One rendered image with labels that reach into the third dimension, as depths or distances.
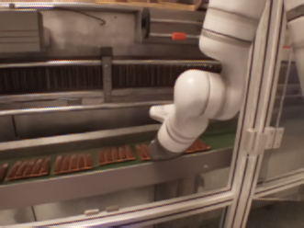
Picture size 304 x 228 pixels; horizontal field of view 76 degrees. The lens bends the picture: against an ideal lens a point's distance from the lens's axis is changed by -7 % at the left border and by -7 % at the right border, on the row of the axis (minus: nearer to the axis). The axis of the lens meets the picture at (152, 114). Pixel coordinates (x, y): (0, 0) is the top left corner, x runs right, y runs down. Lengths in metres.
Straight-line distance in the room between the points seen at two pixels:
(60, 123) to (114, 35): 0.41
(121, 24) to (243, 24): 0.69
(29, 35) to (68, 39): 0.32
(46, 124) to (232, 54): 0.65
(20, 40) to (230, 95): 0.50
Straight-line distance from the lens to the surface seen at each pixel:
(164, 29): 0.84
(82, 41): 0.90
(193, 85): 0.29
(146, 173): 0.59
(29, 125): 0.79
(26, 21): 0.60
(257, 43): 0.57
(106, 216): 0.58
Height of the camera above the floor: 1.00
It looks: 18 degrees down
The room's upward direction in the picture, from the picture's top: 1 degrees clockwise
